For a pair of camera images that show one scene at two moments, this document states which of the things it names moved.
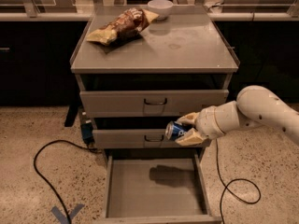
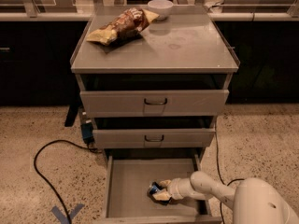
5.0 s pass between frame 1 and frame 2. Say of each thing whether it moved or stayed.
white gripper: moved
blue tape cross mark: stayed
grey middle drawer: stayed
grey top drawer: stayed
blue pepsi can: moved
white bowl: stayed
